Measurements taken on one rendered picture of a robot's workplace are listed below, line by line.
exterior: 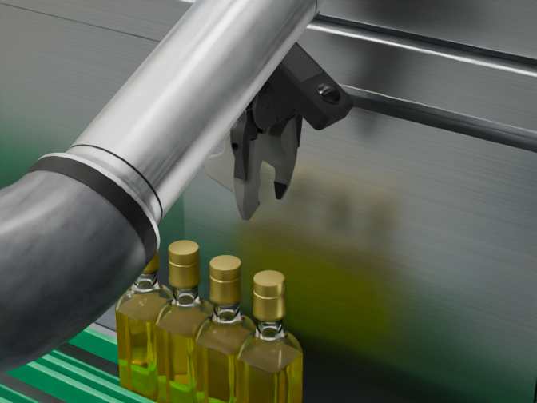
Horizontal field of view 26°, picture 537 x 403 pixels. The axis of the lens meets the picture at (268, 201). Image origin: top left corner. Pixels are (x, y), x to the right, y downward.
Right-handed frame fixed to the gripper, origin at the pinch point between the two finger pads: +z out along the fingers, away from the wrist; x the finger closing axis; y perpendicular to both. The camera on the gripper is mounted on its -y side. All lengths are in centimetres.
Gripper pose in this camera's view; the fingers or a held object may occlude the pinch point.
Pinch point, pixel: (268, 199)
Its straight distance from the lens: 117.6
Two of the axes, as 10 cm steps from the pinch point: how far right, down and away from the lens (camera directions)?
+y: -8.2, -2.6, 5.1
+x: -5.8, 3.7, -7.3
